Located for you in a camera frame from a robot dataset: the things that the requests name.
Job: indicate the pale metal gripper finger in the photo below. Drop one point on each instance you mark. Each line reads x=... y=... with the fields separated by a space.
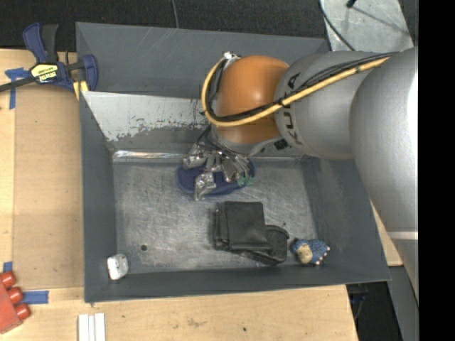
x=203 y=187
x=191 y=161

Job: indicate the blue oval disc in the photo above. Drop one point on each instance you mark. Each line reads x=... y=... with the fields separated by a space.
x=186 y=183

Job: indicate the grey metal bin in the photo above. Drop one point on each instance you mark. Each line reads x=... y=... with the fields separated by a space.
x=160 y=219

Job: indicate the dark grey folded cloth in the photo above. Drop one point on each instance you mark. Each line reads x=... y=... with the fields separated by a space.
x=245 y=229

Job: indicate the blue toy animal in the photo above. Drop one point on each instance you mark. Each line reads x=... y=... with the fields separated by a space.
x=314 y=249

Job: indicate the pale brown flat board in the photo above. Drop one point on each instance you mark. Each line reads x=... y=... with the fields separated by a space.
x=46 y=190

